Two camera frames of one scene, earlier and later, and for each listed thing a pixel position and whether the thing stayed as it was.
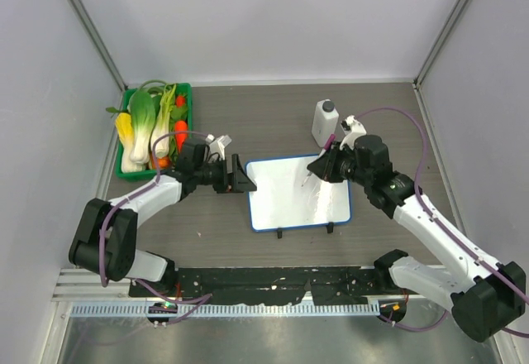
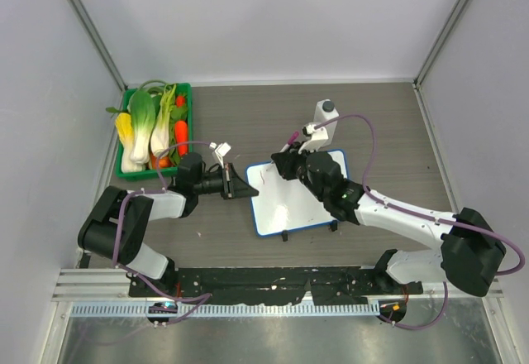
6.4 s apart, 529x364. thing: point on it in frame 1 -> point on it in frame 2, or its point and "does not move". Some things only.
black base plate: (240, 286) does not move
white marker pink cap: (326, 147) -> (290, 141)
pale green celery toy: (161, 122) does not move
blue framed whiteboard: (281, 203) does not move
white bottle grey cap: (325, 122) does not move
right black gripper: (325, 167) -> (286, 161)
